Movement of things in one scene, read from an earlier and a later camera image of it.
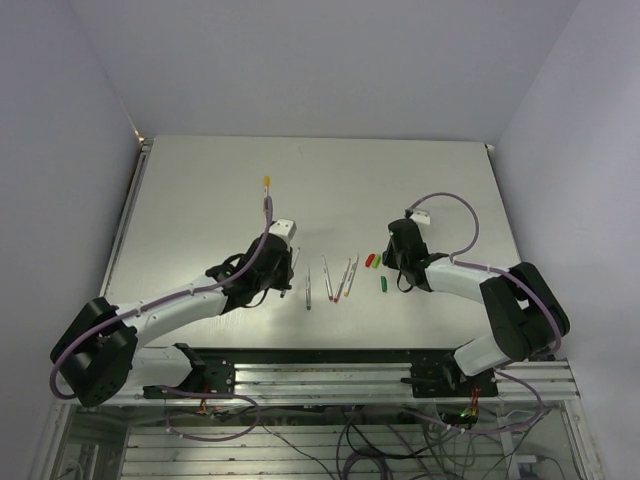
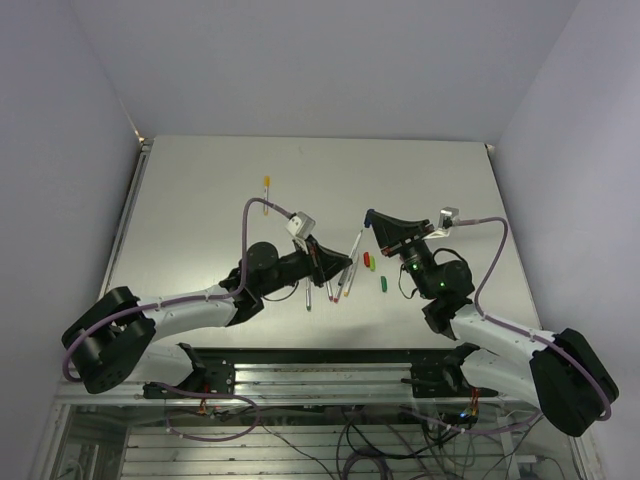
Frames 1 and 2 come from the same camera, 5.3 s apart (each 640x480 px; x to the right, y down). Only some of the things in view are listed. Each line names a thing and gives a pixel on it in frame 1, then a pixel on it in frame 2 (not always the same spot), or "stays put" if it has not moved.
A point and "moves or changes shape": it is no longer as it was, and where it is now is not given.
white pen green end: [308, 290] stays put
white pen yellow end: [267, 182] stays put
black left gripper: [283, 282] to [323, 264]
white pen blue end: [284, 290] moves or changes shape
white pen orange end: [342, 281] stays put
